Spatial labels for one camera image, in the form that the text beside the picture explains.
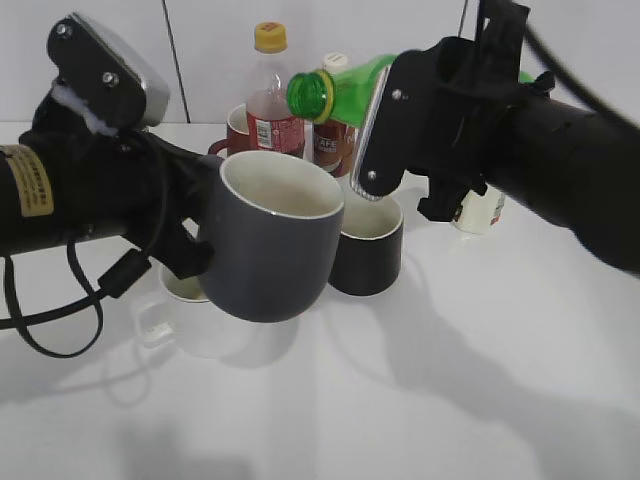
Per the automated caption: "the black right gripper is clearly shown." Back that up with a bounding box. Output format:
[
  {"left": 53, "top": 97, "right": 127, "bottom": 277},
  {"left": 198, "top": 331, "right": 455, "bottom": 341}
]
[{"left": 351, "top": 37, "right": 555, "bottom": 222}]

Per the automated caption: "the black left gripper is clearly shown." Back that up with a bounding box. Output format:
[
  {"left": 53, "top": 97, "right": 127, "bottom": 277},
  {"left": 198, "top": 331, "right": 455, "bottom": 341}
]
[{"left": 29, "top": 85, "right": 215, "bottom": 278}]

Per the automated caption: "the green sprite bottle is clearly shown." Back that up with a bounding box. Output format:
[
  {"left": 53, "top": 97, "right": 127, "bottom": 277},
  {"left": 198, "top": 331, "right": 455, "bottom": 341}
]
[{"left": 286, "top": 52, "right": 535, "bottom": 126}]

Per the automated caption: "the gray mug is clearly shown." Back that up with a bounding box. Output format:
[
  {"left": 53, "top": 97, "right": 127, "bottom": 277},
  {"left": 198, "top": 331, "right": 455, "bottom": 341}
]
[{"left": 198, "top": 150, "right": 345, "bottom": 323}]

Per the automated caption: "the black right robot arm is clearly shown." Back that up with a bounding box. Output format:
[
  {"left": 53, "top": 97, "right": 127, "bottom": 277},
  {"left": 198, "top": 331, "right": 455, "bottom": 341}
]
[{"left": 351, "top": 37, "right": 639, "bottom": 274}]

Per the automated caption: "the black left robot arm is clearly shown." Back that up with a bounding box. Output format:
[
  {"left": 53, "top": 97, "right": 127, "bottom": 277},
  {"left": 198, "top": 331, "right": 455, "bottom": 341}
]
[{"left": 1, "top": 95, "right": 214, "bottom": 278}]

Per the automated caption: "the brown coffee bottle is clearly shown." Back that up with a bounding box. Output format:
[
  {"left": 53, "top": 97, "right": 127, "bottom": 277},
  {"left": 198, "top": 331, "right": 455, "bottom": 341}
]
[{"left": 312, "top": 52, "right": 359, "bottom": 180}]

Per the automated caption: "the red mug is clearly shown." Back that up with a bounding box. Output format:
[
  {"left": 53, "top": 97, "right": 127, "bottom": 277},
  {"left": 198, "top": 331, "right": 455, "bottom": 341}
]
[{"left": 208, "top": 103, "right": 254, "bottom": 158}]

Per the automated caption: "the white milk bottle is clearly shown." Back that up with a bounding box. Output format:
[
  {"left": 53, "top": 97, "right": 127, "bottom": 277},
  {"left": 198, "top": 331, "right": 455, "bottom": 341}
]
[{"left": 452, "top": 186, "right": 506, "bottom": 234}]

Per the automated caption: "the white mug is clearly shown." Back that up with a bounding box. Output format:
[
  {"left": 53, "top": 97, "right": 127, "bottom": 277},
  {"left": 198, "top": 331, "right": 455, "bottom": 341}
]
[{"left": 130, "top": 267, "right": 258, "bottom": 359}]

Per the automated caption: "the cola bottle yellow cap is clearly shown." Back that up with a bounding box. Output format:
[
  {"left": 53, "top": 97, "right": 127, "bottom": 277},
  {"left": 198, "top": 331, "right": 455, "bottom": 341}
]
[{"left": 245, "top": 21, "right": 306, "bottom": 158}]

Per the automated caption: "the black mug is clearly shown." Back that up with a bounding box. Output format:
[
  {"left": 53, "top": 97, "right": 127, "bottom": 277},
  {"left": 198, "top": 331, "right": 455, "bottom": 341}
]
[{"left": 329, "top": 197, "right": 404, "bottom": 297}]

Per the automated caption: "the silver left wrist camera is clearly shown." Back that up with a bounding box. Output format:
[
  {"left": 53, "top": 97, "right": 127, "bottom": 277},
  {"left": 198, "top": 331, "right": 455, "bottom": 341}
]
[{"left": 47, "top": 12, "right": 170, "bottom": 136}]

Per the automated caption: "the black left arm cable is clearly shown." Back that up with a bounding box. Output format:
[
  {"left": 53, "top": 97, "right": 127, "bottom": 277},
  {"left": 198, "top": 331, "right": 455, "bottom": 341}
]
[{"left": 0, "top": 144, "right": 169, "bottom": 358}]

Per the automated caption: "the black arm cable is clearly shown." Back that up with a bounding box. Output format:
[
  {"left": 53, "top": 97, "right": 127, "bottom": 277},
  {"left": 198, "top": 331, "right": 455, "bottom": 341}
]
[
  {"left": 0, "top": 144, "right": 169, "bottom": 358},
  {"left": 457, "top": 0, "right": 640, "bottom": 134}
]

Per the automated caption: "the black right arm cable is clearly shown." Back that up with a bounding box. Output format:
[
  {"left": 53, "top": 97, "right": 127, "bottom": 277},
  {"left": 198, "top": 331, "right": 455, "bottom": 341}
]
[{"left": 457, "top": 0, "right": 640, "bottom": 134}]

